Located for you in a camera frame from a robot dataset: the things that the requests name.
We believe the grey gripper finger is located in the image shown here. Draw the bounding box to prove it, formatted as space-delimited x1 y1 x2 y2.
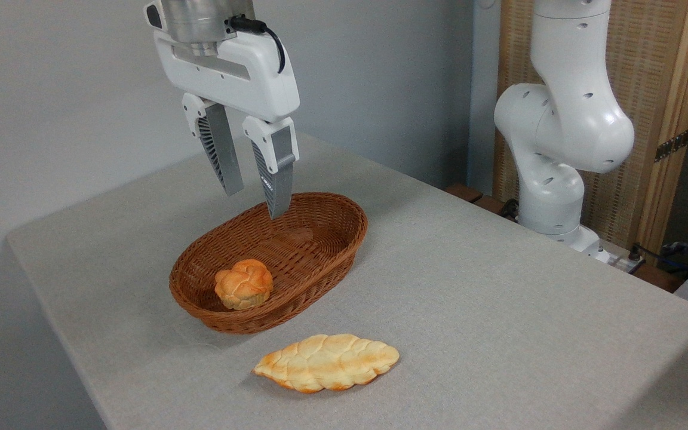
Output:
242 115 300 220
182 93 244 196

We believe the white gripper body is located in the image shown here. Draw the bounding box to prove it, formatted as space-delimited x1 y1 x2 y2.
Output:
144 0 300 124

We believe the small round bread roll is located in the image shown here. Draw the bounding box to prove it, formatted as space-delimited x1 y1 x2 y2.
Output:
214 259 274 311

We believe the brown wicker basket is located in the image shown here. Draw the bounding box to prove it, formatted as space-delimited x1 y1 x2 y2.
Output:
169 192 368 334

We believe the long braided bread loaf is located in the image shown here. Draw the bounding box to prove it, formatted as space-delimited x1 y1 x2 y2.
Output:
252 333 400 394

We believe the grey tablecloth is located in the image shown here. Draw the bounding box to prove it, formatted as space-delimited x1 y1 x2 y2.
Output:
7 128 688 430

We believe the wooden rattan folding screen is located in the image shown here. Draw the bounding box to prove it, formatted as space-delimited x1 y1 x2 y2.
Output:
493 0 688 259

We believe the metal screen hinge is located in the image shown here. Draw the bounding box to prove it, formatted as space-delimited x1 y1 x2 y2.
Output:
655 128 688 163

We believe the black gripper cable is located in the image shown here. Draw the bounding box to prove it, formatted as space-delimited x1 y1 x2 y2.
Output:
229 16 287 74

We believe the black power cable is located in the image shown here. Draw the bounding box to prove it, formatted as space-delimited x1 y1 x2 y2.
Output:
629 244 688 266

